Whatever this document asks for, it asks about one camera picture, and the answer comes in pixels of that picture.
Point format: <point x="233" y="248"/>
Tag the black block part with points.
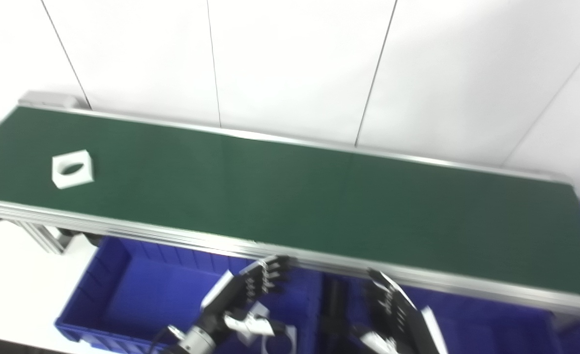
<point x="335" y="305"/>

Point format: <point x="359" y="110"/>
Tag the blue bin with black parts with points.
<point x="491" y="324"/>

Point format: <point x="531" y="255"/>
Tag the white block part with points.
<point x="259" y="310"/>

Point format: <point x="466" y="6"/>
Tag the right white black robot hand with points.
<point x="408" y="324"/>

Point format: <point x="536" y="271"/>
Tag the grey conveyor motor box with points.
<point x="49" y="100"/>

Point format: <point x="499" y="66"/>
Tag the white square part round hole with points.
<point x="290" y="339"/>
<point x="86" y="174"/>

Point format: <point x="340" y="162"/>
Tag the blue bin with white parts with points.
<point x="147" y="295"/>

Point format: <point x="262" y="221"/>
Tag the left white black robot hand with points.
<point x="236" y="295"/>

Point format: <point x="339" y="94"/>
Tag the aluminium conveyor leg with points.
<point x="44" y="238"/>

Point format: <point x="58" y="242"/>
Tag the green conveyor belt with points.
<point x="295" y="196"/>

